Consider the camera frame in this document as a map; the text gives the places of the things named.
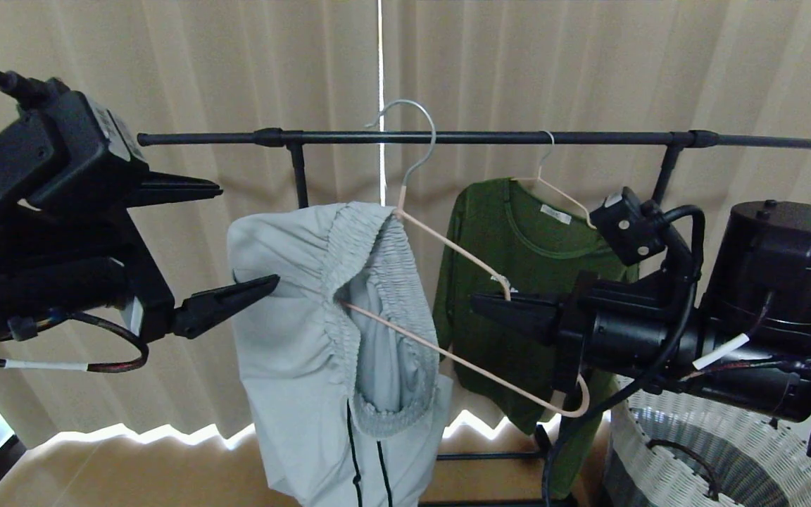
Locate pale grey shorts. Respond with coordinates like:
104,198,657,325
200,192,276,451
226,202,454,507

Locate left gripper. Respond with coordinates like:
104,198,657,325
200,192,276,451
0,171,282,346

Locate beige curtain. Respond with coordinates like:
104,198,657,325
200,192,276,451
0,0,811,451

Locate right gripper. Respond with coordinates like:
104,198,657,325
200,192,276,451
552,270,702,396

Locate black clothes rack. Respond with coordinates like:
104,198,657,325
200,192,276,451
137,128,811,507

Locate white laundry basket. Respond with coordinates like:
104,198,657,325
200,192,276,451
603,380,811,507

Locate green printed shirt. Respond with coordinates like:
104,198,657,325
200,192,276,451
432,177,640,501

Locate pink clothes hanger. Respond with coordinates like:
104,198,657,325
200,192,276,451
515,132,600,230
339,99,591,419

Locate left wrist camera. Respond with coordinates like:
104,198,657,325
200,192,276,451
0,88,150,227

